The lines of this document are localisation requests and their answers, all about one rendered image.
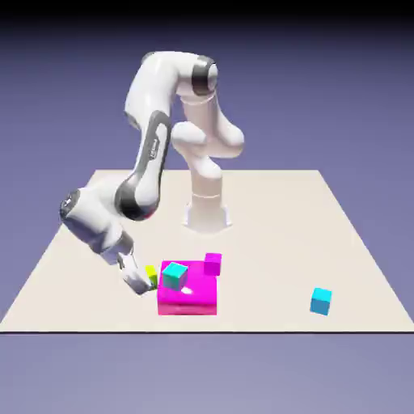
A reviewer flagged small teal cube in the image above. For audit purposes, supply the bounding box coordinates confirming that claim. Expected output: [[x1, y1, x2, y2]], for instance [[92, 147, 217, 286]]
[[161, 261, 189, 291]]

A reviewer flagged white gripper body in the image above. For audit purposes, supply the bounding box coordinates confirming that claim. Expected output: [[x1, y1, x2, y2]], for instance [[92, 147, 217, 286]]
[[117, 252, 155, 296]]

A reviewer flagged small blue cube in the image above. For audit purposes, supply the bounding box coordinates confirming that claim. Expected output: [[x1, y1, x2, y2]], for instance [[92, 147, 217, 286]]
[[309, 287, 333, 316]]

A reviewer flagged small magenta cube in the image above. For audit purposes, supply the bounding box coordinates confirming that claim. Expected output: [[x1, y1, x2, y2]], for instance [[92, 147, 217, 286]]
[[203, 252, 223, 277]]

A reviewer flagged large magenta box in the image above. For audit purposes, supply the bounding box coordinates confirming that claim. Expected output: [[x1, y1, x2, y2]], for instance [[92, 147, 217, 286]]
[[157, 260, 218, 316]]

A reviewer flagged small yellow cube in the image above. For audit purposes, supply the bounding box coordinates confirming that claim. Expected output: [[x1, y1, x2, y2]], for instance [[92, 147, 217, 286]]
[[144, 264, 158, 291]]

